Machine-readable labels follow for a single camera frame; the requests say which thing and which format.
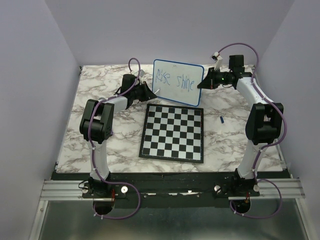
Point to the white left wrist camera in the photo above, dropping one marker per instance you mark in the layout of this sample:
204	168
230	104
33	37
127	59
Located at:
140	74

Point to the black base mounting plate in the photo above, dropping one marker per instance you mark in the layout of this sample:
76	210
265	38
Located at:
132	192

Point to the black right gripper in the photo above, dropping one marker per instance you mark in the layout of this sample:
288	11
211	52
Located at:
206	83

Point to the black white chessboard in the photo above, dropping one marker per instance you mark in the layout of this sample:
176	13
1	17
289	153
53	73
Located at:
173	133

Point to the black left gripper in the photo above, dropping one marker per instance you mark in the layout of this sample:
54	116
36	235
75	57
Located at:
148	94

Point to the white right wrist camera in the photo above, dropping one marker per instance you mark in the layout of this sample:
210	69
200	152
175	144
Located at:
217	60

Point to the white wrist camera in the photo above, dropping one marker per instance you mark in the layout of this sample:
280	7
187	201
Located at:
217	60
140	74

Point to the aluminium frame rail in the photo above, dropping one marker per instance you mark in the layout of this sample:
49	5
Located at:
278	213

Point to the blue framed whiteboard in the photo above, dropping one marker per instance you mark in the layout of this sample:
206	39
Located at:
177	81

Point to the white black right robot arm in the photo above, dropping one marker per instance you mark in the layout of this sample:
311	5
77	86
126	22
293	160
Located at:
263	125

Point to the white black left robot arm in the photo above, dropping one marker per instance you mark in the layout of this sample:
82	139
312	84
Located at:
96	126

